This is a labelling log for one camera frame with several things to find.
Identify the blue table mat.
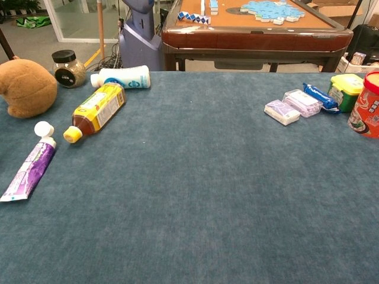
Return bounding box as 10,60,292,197
0,70,379,284

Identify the blue white snake cube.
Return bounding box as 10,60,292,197
177,11,211,25

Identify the brown plush toy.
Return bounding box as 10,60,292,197
0,58,58,119

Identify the red instant noodle cup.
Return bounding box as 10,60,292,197
347,70,379,139

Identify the dark slanted pole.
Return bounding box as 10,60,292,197
0,28,15,60

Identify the black bag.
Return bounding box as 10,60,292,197
346,24,379,64

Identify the brown mahjong table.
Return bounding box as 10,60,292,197
161,0,354,73

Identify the clear purple tissue pack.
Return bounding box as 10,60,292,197
282,89,324,118

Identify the white blue plastic bottle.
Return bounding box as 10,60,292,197
90,65,152,89

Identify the blue mahjong tile pile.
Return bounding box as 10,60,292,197
240,0,306,25

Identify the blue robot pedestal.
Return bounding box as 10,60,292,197
118,0,163,72

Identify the green bag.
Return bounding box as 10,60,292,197
16,16,52,29

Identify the blue snack packet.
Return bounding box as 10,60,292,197
302,82,341,115

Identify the white storage crate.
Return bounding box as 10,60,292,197
337,51,379,75

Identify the purple white tube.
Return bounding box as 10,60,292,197
0,121,57,203

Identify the black floor cable bundle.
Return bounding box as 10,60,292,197
85,41,122,72

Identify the wooden pole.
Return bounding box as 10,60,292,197
97,0,106,62

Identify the glass jar black lid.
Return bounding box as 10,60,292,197
51,49,87,89

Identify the white tissue pack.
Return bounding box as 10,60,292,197
264,99,301,127

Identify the yellow label tea bottle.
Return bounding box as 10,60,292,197
63,82,127,144

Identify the yellow lid green box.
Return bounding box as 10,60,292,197
328,73,365,114

